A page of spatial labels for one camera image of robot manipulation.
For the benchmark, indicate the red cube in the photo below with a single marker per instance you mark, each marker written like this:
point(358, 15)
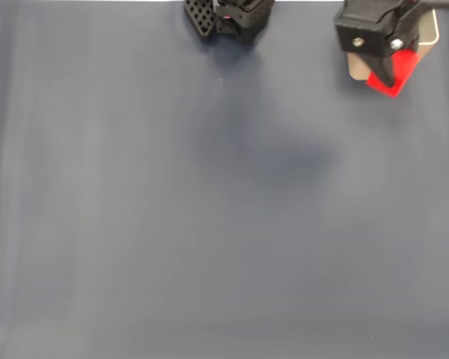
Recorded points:
point(406, 67)

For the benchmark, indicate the beige rounded box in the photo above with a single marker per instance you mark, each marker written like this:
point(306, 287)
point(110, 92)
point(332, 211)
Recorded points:
point(355, 69)

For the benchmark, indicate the dark blue-grey mat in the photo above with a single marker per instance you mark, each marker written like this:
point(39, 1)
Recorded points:
point(172, 224)

